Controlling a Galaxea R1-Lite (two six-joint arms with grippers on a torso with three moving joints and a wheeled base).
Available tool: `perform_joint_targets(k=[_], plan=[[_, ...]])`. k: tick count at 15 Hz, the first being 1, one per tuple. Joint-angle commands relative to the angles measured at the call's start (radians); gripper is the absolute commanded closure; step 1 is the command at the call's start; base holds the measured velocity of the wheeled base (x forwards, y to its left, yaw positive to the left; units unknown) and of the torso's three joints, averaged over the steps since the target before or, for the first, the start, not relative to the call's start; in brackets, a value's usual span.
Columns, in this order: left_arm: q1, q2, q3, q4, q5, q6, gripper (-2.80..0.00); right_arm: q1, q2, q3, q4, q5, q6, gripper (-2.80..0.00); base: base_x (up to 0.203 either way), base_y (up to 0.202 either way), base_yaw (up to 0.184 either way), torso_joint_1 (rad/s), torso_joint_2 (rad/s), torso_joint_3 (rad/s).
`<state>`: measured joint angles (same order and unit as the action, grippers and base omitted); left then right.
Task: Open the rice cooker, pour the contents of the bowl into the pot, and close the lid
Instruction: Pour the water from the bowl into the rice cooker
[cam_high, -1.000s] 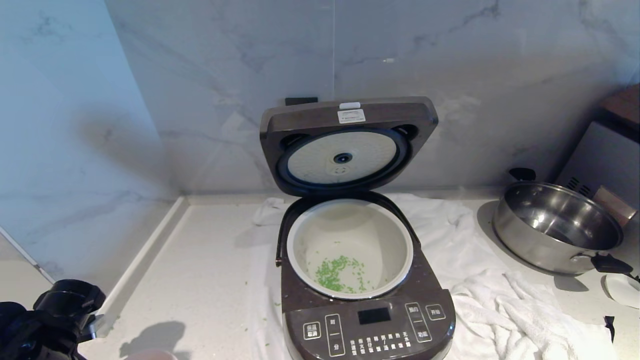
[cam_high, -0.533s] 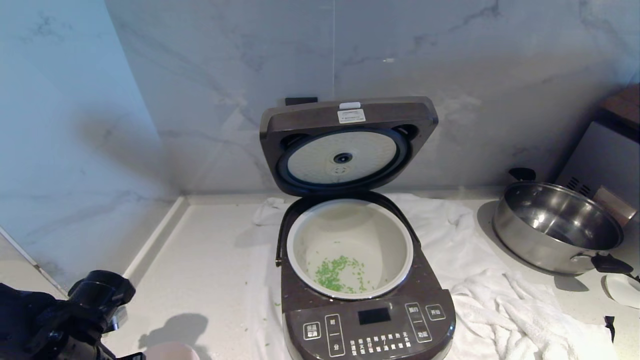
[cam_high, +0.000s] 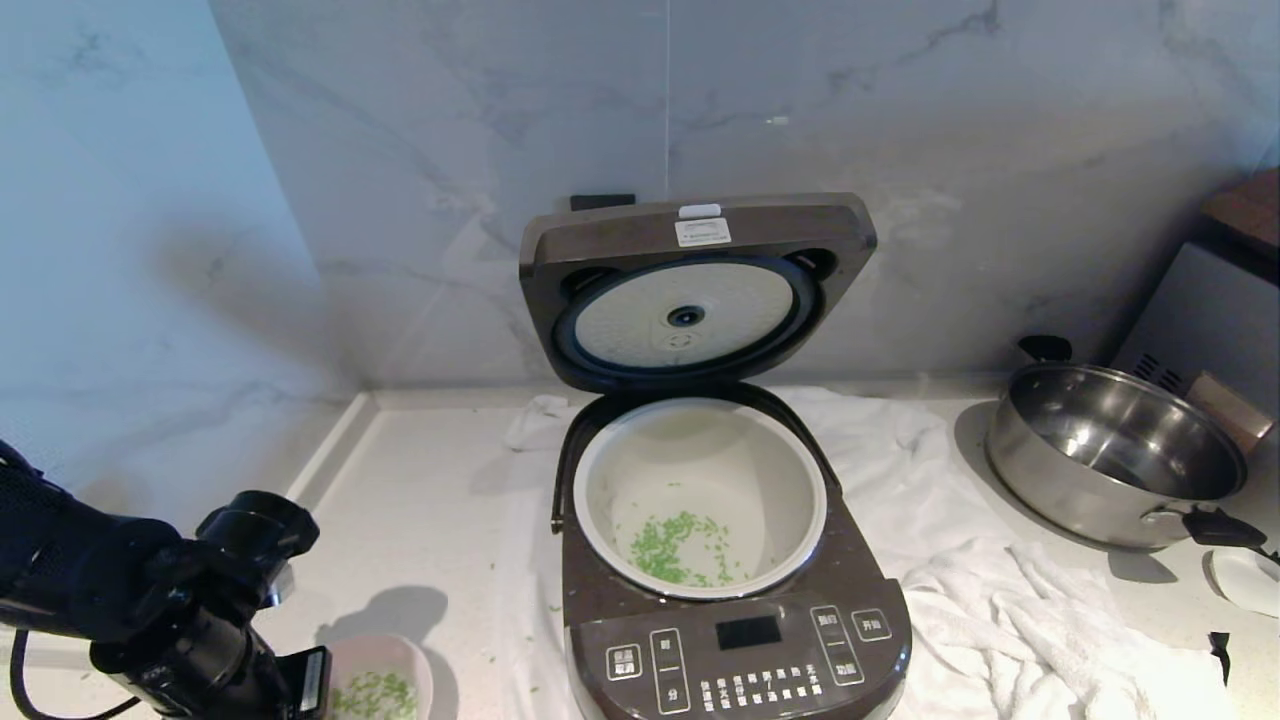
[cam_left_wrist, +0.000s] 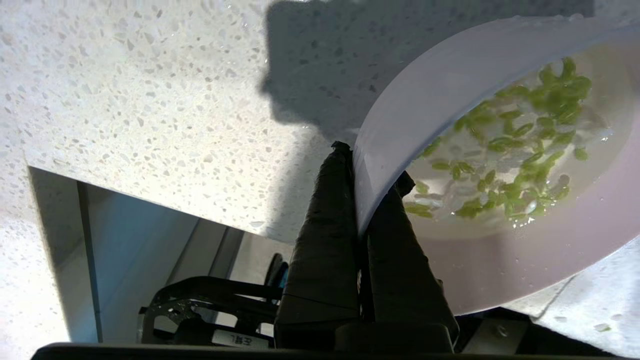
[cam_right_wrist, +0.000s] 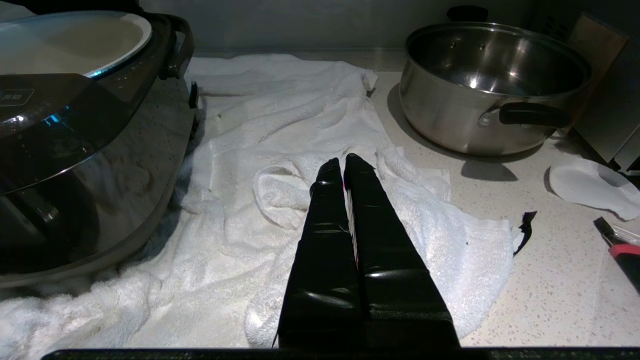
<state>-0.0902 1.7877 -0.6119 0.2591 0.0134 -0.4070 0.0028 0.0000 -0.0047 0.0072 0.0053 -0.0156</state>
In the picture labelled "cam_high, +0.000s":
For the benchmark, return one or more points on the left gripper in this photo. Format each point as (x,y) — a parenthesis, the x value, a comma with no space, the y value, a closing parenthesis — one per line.
(225,665)

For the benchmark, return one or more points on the green pieces in bowl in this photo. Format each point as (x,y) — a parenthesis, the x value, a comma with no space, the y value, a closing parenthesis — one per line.
(375,695)

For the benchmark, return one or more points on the green pieces in pot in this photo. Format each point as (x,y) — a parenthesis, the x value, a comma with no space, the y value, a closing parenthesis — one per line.
(665,545)

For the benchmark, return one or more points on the stainless steel pot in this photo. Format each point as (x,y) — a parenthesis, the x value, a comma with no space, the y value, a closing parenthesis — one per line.
(1060,470)

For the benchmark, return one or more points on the black wall socket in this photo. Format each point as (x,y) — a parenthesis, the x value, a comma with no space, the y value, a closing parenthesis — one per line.
(602,201)

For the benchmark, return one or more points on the white towel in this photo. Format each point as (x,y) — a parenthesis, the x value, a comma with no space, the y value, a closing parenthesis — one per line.
(960,610)

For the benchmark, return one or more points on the grey metal appliance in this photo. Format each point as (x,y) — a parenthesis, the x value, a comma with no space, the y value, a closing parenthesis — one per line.
(1215,310)

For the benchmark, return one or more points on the small white dish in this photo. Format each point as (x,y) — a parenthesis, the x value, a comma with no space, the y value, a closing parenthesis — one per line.
(1248,582)

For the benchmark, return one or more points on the brown rice cooker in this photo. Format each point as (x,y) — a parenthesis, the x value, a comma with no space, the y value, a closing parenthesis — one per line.
(740,635)

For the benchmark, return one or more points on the brown rice cooker lid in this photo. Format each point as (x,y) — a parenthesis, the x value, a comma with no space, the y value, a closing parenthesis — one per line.
(640,240)

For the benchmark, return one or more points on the small white bowl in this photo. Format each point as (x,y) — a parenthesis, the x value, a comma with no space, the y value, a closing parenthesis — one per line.
(385,652)

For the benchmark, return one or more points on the white inner pot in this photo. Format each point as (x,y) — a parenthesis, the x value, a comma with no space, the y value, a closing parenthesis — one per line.
(700,450)

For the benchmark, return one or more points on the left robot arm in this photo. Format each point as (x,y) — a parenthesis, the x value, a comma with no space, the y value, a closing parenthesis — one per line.
(70,560)

